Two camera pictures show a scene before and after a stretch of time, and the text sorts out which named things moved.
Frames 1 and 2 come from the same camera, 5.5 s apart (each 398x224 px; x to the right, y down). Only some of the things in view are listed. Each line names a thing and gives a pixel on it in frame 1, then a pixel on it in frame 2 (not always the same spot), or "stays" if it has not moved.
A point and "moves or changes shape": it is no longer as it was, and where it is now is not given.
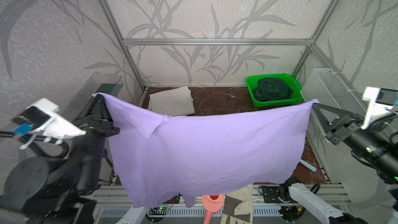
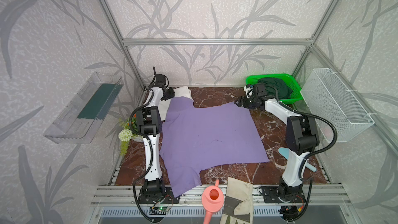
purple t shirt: [159, 157] moves or changes shape
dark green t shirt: [271, 88] stays
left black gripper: [98, 125] → [168, 93]
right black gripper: [337, 129] → [245, 101]
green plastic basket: [296, 96] stays
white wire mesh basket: [326, 86] stays
